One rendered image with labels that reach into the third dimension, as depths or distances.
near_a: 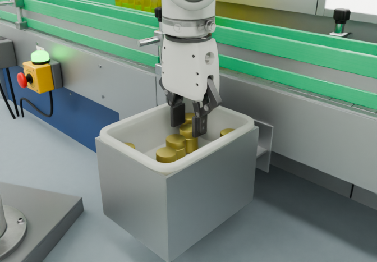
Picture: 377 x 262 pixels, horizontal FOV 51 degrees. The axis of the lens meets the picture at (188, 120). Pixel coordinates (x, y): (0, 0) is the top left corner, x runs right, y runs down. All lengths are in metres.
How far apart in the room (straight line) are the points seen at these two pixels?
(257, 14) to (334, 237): 0.52
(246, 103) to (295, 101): 0.11
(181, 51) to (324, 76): 0.24
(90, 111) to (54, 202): 0.29
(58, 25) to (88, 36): 0.14
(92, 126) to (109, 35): 0.29
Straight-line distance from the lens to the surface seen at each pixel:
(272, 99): 0.72
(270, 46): 0.72
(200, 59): 0.61
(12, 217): 0.85
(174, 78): 0.66
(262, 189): 0.96
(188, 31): 0.60
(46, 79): 1.08
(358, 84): 0.67
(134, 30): 0.82
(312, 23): 0.90
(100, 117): 1.03
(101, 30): 0.93
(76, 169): 1.06
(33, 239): 0.80
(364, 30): 0.85
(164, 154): 0.62
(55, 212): 0.86
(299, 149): 0.73
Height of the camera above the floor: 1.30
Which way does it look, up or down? 26 degrees down
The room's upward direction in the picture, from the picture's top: straight up
